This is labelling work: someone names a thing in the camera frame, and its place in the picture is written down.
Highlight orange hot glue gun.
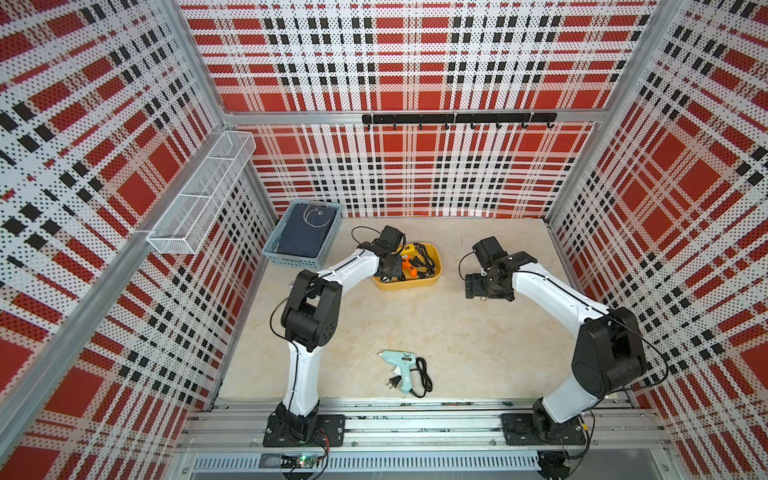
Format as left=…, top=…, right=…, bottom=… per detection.
left=400, top=255, right=428, bottom=281

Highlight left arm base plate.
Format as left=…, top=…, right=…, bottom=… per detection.
left=262, top=412, right=346, bottom=448

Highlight yellow storage box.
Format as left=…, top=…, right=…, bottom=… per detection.
left=374, top=242, right=442, bottom=291

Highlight black wall hook rail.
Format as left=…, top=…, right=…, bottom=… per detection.
left=361, top=112, right=558, bottom=127

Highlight yellow hot glue gun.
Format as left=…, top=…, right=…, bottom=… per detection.
left=400, top=244, right=419, bottom=257

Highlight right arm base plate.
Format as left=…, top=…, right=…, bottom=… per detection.
left=500, top=412, right=587, bottom=446

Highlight blue-grey plastic basket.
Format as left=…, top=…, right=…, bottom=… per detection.
left=263, top=199, right=342, bottom=271

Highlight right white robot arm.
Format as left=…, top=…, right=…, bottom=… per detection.
left=464, top=237, right=648, bottom=438

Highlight green circuit board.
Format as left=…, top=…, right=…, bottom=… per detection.
left=280, top=454, right=323, bottom=471

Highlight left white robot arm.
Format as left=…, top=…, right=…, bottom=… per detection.
left=275, top=225, right=406, bottom=442

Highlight light blue hot glue gun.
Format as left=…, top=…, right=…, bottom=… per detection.
left=378, top=350, right=434, bottom=398

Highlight white wire mesh shelf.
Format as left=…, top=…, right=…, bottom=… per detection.
left=147, top=131, right=255, bottom=255

